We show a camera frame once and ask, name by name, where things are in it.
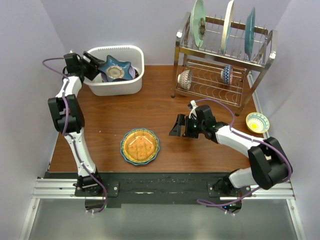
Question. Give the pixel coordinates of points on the blue zigzag bowl in rack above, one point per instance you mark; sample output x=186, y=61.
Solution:
x=227, y=74

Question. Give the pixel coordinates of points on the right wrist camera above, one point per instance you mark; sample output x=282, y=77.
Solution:
x=192, y=107

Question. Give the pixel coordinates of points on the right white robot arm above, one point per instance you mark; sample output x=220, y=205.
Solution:
x=268, y=163

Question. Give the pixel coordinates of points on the cream plate in rack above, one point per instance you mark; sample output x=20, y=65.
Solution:
x=226, y=26

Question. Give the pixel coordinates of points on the teal plate in rack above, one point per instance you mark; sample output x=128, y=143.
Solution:
x=249, y=33

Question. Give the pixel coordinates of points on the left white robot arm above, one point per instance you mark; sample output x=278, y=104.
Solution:
x=69, y=121

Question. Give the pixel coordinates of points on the aluminium rail frame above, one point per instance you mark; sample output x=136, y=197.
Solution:
x=49, y=188

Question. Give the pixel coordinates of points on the mint floral plate in rack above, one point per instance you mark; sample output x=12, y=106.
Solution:
x=198, y=23

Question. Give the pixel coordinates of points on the steel two-tier dish rack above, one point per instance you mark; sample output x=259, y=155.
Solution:
x=207, y=62

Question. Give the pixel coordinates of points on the amber glass plate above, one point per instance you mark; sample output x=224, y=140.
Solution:
x=140, y=145

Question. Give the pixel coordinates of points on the brown patterned bowl in rack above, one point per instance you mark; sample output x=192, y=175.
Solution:
x=185, y=79

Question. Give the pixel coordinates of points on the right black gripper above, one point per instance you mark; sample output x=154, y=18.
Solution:
x=180, y=121

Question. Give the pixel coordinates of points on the white plastic bin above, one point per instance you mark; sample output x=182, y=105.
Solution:
x=126, y=53

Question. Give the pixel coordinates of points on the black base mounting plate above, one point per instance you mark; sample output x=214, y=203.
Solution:
x=113, y=189

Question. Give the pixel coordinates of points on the teal star-shaped plate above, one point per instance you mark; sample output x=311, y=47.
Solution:
x=114, y=69

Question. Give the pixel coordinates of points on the lilac plastic plate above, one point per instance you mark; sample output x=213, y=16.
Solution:
x=129, y=73

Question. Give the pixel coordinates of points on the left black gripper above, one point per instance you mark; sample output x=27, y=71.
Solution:
x=93, y=64

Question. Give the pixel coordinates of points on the black rimmed checkered plate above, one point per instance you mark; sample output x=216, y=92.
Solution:
x=136, y=73

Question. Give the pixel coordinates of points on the blue yellow patterned bowl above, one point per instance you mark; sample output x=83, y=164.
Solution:
x=257, y=122

